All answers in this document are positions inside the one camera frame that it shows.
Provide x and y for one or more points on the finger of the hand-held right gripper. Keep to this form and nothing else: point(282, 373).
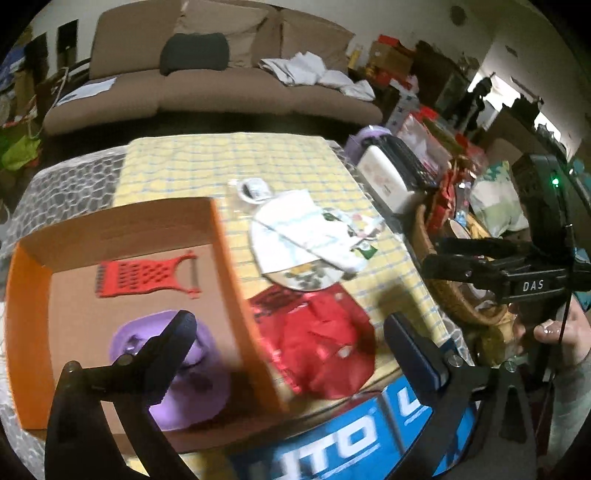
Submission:
point(480, 246)
point(461, 272)

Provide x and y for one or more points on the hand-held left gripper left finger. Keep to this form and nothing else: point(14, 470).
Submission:
point(180, 330)

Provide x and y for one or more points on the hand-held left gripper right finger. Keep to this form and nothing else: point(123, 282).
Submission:
point(415, 353)

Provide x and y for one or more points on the silver carabiner clip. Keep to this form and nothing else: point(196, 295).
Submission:
point(135, 345)

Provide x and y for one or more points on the red plastic grater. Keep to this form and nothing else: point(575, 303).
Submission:
point(138, 274)

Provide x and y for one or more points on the orange cardboard box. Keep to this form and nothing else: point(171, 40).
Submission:
point(152, 244)

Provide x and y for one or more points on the floral round plate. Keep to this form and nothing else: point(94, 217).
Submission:
point(300, 278)

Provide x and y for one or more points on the white tote bag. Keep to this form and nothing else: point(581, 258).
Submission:
point(295, 226)

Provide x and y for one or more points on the clear round plastic container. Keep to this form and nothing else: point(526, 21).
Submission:
point(253, 190)

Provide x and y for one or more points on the person's right forearm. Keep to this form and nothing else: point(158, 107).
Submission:
point(572, 406)

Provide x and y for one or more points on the person's right hand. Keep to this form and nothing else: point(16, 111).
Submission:
point(549, 332)

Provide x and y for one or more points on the wicker basket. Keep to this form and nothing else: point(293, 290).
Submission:
point(443, 295)

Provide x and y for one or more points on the pale green floral bag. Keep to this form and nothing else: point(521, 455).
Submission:
point(498, 198)

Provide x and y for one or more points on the red foil bag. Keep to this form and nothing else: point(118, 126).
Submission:
point(323, 346)

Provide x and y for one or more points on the pile of red packages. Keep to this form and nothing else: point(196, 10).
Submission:
point(443, 152)

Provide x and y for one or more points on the black remote control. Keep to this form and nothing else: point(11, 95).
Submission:
point(413, 161)

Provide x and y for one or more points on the white box-shaped appliance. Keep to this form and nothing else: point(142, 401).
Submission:
point(383, 173)

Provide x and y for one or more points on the purple plastic container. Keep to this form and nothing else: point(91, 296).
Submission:
point(369, 136)

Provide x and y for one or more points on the dark wooden cabinet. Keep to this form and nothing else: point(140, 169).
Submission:
point(438, 74)

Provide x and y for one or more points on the brown cardboard carton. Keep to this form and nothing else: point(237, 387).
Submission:
point(390, 55)

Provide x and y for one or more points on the yellow bottle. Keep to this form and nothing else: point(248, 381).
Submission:
point(355, 57)

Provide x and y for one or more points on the white clothes pile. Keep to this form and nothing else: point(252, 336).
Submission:
point(318, 74)

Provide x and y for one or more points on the bright green bag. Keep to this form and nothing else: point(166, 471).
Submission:
point(21, 154)

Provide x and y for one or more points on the brown sofa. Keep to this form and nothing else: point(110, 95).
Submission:
point(207, 92)

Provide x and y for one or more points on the white papers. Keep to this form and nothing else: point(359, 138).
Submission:
point(87, 90)

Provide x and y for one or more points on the black cushion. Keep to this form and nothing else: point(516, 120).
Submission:
point(194, 53)

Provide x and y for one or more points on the brown sofa pillow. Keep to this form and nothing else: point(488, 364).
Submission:
point(221, 16)

